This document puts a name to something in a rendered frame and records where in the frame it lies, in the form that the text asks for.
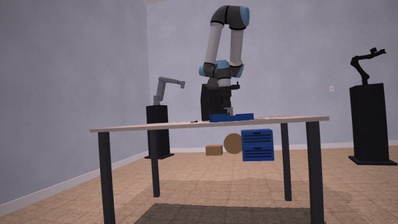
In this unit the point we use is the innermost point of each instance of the blue rack of bins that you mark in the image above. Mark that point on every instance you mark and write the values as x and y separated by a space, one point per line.
224 118

